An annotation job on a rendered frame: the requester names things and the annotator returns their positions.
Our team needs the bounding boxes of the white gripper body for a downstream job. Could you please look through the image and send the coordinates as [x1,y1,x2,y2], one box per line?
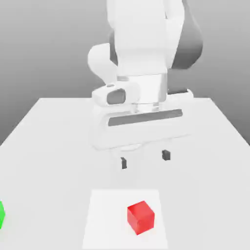
[90,89,194,151]

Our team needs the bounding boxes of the small green cube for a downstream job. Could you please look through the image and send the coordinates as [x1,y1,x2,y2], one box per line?
[0,201,6,229]

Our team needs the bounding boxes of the small red cube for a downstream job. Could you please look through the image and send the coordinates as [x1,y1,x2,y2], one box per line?
[126,200,155,236]

